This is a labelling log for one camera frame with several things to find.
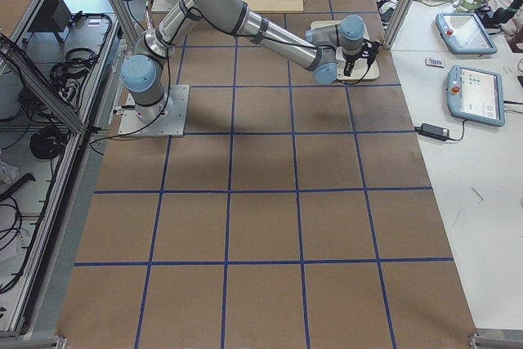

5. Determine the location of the near blue teach pendant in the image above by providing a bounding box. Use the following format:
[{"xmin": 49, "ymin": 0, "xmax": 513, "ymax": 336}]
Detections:
[{"xmin": 446, "ymin": 65, "xmax": 505, "ymax": 127}]

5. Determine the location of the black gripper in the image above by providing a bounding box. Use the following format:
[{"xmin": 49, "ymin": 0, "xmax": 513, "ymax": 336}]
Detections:
[{"xmin": 342, "ymin": 38, "xmax": 379, "ymax": 77}]

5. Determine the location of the aluminium frame post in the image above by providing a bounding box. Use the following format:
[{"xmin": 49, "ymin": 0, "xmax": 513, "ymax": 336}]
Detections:
[{"xmin": 382, "ymin": 0, "xmax": 433, "ymax": 51}]

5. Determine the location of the aluminium side rack frame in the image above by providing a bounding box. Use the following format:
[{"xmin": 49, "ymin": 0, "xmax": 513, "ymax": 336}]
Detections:
[{"xmin": 1, "ymin": 0, "xmax": 126, "ymax": 348}]

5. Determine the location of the green white bottle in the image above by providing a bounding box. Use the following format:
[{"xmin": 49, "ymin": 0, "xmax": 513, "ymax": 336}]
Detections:
[{"xmin": 454, "ymin": 0, "xmax": 485, "ymax": 13}]

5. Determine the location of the coiled black cable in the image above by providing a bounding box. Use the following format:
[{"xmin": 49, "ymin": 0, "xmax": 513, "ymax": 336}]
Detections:
[{"xmin": 29, "ymin": 123, "xmax": 69, "ymax": 161}]

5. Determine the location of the far blue teach pendant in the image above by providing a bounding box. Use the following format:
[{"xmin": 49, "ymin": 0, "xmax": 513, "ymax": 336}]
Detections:
[{"xmin": 435, "ymin": 13, "xmax": 498, "ymax": 55}]

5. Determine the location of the black power adapter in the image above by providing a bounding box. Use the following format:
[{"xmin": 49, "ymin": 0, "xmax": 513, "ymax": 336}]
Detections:
[{"xmin": 414, "ymin": 123, "xmax": 449, "ymax": 141}]

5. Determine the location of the blue teach pendant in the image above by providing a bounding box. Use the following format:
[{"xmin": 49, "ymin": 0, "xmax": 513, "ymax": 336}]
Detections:
[
  {"xmin": 446, "ymin": 65, "xmax": 505, "ymax": 127},
  {"xmin": 435, "ymin": 13, "xmax": 498, "ymax": 55}
]

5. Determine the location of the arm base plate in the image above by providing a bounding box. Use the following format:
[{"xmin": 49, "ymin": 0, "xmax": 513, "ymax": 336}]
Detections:
[
  {"xmin": 118, "ymin": 84, "xmax": 190, "ymax": 137},
  {"xmin": 151, "ymin": 0, "xmax": 179, "ymax": 14}
]

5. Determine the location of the small white label box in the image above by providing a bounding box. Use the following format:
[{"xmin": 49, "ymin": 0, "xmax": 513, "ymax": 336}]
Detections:
[{"xmin": 425, "ymin": 57, "xmax": 445, "ymax": 68}]

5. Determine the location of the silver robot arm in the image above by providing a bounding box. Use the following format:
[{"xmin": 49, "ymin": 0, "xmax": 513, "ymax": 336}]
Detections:
[{"xmin": 121, "ymin": 0, "xmax": 379, "ymax": 125}]

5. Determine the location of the cream tray with bear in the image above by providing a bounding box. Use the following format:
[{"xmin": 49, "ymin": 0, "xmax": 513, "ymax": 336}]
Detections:
[{"xmin": 306, "ymin": 15, "xmax": 380, "ymax": 84}]

